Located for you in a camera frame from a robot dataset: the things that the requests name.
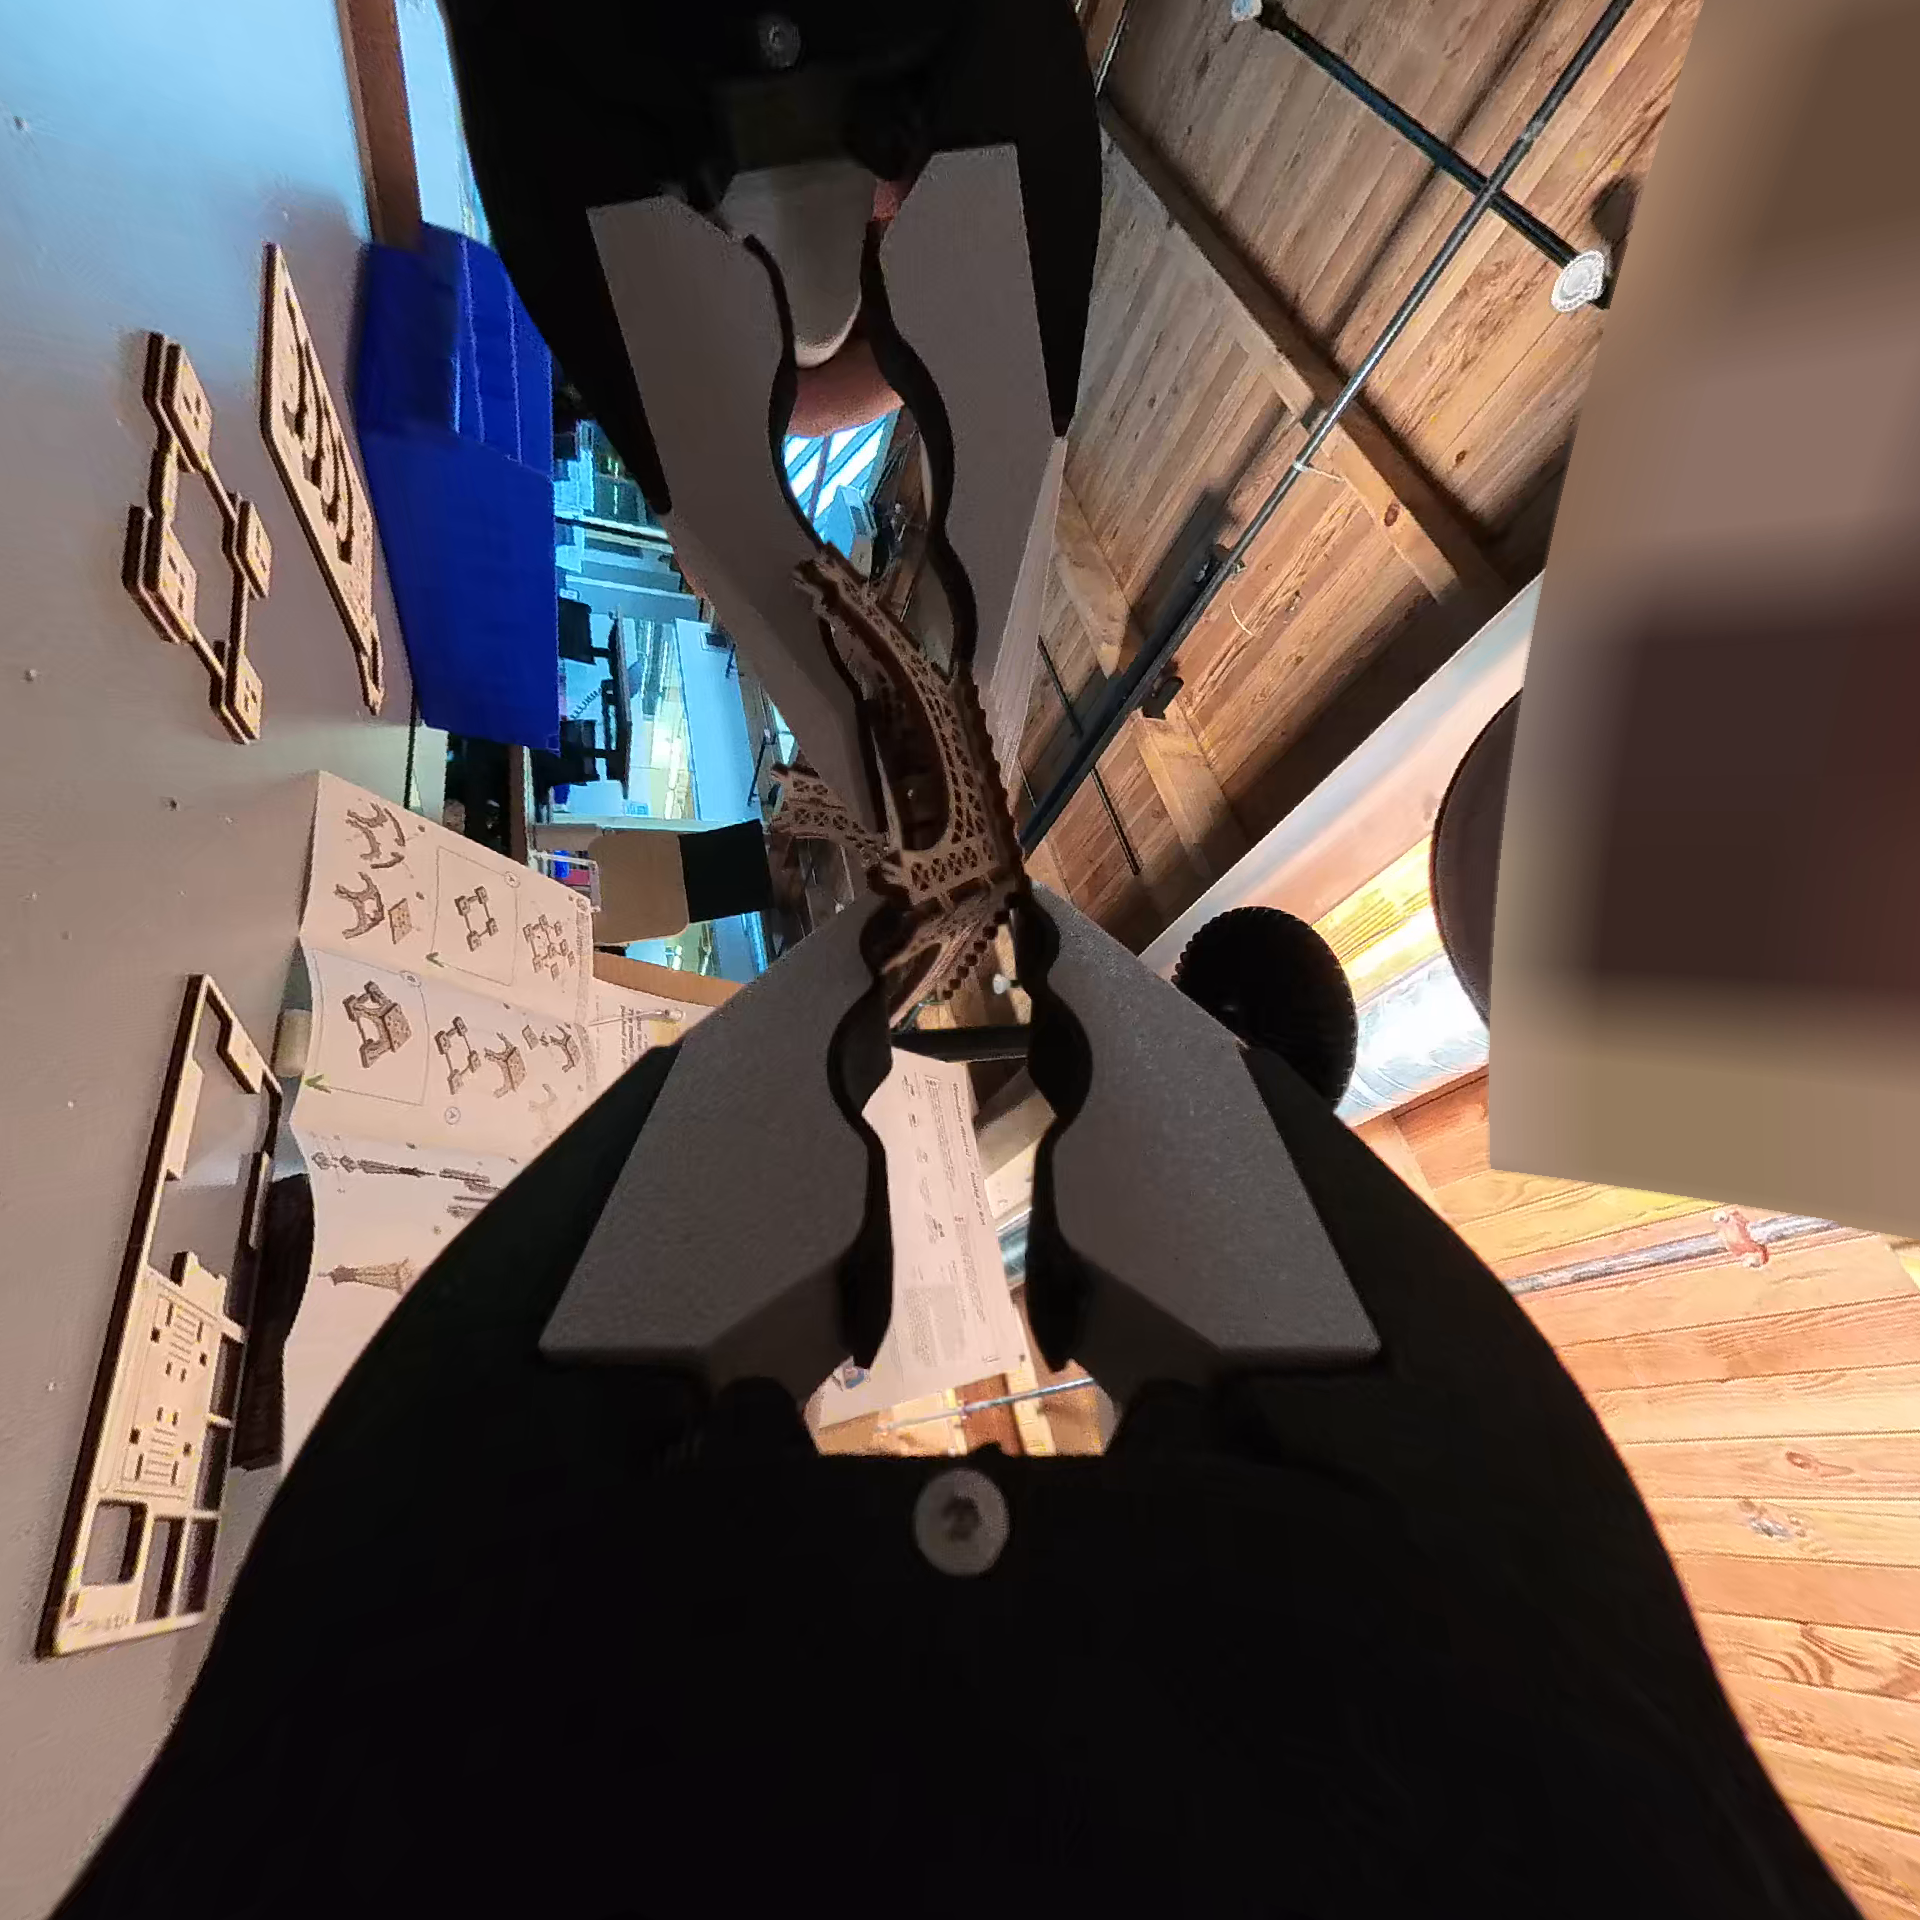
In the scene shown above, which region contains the brown board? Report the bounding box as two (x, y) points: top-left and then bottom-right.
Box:
(585, 829), (693, 951)

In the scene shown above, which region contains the blue box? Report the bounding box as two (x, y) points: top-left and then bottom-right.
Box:
(349, 222), (567, 751)

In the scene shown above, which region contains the white printed paper sheet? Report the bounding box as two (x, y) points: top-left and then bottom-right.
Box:
(808, 1049), (1037, 1431)

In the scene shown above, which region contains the white instruction booklet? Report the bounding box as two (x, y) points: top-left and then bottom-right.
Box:
(274, 767), (725, 1359)

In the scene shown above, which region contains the grey desk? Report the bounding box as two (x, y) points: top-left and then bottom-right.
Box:
(0, 0), (451, 1920)

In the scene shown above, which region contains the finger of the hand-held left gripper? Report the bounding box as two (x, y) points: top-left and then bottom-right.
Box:
(585, 192), (903, 841)
(865, 138), (1077, 789)

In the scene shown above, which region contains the wooden lattice tower base model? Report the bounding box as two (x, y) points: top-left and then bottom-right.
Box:
(760, 551), (1039, 1033)

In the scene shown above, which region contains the wooden sheet with small parts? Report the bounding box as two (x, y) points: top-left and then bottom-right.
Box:
(258, 241), (387, 714)

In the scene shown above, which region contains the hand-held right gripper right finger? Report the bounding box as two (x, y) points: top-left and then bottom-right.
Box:
(1016, 884), (1382, 1384)

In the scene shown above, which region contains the person's left hand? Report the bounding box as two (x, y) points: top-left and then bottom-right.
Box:
(787, 348), (911, 442)

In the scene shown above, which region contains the silver duct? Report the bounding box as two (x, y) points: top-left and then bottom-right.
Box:
(1318, 838), (1504, 1126)

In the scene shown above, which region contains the black round knob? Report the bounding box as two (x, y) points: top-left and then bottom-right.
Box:
(1174, 903), (1361, 1109)

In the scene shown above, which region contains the metal conduit pipe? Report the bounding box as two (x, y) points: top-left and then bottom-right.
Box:
(1019, 0), (1640, 847)

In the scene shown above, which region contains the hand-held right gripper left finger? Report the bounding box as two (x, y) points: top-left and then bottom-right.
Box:
(538, 896), (904, 1378)

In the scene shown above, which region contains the large wooden puzzle sheet frame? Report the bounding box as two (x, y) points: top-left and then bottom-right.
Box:
(35, 972), (290, 1661)

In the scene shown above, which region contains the black ceiling pipe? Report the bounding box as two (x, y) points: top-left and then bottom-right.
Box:
(1257, 0), (1618, 273)

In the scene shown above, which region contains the large black round fan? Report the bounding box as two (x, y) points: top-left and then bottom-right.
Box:
(1427, 696), (1535, 1024)

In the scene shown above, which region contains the dark box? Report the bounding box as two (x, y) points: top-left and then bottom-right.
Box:
(230, 1170), (319, 1474)

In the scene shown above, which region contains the wooden square corner frame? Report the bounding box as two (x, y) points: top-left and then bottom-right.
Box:
(122, 334), (274, 746)

